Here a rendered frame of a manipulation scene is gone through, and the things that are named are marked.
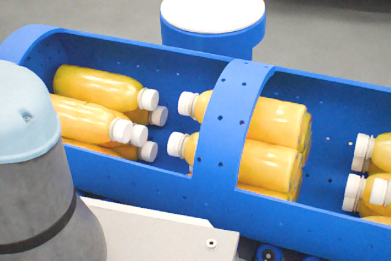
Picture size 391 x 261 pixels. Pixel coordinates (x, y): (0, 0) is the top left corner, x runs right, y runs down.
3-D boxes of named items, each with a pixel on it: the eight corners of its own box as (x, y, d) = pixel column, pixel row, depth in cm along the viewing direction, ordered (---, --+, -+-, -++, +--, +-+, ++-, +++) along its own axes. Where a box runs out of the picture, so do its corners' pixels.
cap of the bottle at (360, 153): (364, 157, 88) (354, 155, 89) (369, 134, 88) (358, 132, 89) (364, 159, 85) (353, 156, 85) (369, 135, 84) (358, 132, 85)
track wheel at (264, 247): (286, 252, 86) (288, 249, 87) (263, 237, 87) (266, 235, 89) (272, 274, 86) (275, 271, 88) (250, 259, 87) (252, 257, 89)
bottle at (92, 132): (42, 119, 101) (128, 141, 95) (19, 132, 95) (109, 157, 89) (41, 84, 98) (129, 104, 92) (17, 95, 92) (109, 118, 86)
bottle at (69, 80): (47, 87, 100) (134, 107, 94) (62, 56, 103) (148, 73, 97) (62, 104, 106) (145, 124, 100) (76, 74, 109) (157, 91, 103)
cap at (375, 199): (383, 202, 75) (371, 199, 75) (380, 208, 78) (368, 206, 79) (388, 176, 76) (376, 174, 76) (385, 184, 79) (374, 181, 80)
